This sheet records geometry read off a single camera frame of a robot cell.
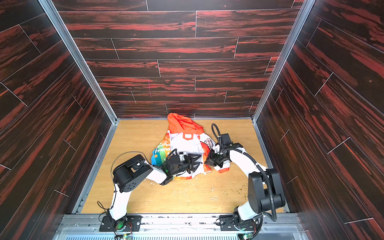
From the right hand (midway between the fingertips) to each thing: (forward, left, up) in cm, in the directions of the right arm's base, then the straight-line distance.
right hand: (207, 161), depth 88 cm
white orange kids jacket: (+24, +15, -5) cm, 29 cm away
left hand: (0, +3, +2) cm, 4 cm away
